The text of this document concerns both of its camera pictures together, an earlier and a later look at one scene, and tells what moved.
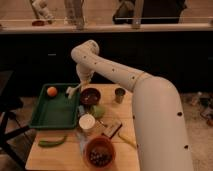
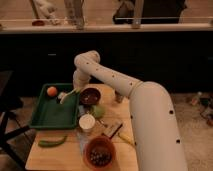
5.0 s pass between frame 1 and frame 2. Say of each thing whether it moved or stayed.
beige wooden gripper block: moved
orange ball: stayed
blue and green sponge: stayed
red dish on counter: stayed
